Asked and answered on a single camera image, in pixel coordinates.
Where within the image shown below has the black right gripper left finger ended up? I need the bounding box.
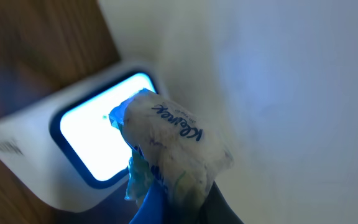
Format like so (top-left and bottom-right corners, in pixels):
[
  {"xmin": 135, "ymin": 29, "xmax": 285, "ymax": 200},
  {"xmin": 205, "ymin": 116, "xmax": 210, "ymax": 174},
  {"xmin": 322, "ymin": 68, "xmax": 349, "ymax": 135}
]
[{"xmin": 129, "ymin": 180, "xmax": 169, "ymax": 224}]

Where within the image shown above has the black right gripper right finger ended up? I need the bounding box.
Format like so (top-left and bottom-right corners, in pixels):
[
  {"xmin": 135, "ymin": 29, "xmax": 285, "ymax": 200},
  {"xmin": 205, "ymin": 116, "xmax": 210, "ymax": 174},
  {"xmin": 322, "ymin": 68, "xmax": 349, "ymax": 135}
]
[{"xmin": 198, "ymin": 182, "xmax": 243, "ymax": 224}]

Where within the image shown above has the teal Kleenex tissue pack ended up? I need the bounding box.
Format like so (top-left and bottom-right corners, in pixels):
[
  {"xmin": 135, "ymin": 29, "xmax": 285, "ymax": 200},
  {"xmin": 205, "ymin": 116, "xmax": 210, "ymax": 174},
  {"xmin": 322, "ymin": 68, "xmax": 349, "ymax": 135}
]
[{"xmin": 109, "ymin": 88, "xmax": 234, "ymax": 213}]

